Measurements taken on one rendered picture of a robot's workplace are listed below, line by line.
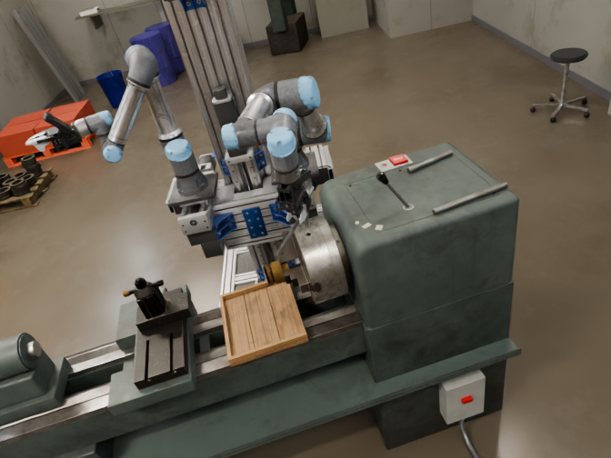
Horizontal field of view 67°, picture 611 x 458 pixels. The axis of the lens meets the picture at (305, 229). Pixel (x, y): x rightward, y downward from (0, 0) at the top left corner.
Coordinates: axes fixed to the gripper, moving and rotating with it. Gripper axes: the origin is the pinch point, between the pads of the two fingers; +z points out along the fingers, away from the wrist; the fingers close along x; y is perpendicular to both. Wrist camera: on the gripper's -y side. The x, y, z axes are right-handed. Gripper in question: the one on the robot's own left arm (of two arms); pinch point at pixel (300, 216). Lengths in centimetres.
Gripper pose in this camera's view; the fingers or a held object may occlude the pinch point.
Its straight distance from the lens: 151.8
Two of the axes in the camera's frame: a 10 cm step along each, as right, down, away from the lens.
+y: -3.1, 7.5, -5.8
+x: 9.4, 1.6, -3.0
